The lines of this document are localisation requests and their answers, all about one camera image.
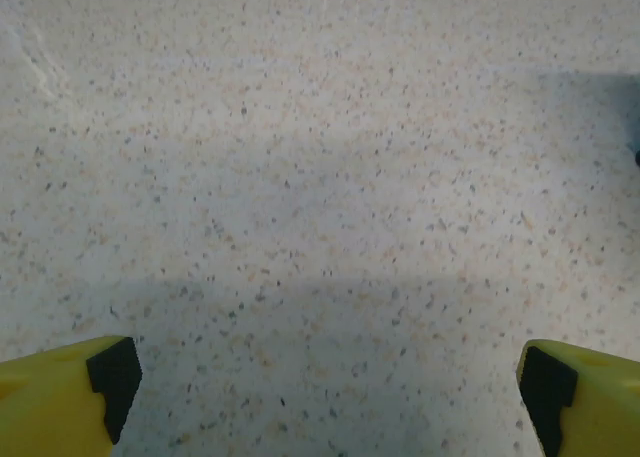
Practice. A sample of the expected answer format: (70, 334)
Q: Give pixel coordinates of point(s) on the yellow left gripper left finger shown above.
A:
(45, 402)

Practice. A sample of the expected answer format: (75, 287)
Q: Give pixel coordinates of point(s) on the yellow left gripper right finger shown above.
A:
(600, 407)

